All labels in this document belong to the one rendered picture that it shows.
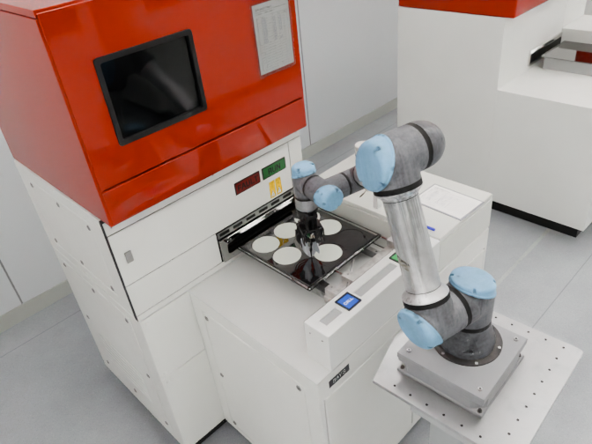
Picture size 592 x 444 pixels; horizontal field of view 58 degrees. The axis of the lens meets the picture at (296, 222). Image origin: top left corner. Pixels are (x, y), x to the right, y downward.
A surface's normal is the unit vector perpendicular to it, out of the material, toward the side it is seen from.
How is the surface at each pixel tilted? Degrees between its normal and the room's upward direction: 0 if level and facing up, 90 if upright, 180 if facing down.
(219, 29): 90
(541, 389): 0
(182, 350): 90
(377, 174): 84
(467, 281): 7
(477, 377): 0
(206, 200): 90
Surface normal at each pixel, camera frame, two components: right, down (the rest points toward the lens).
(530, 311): -0.10, -0.82
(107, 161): 0.70, 0.34
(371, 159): -0.87, 0.26
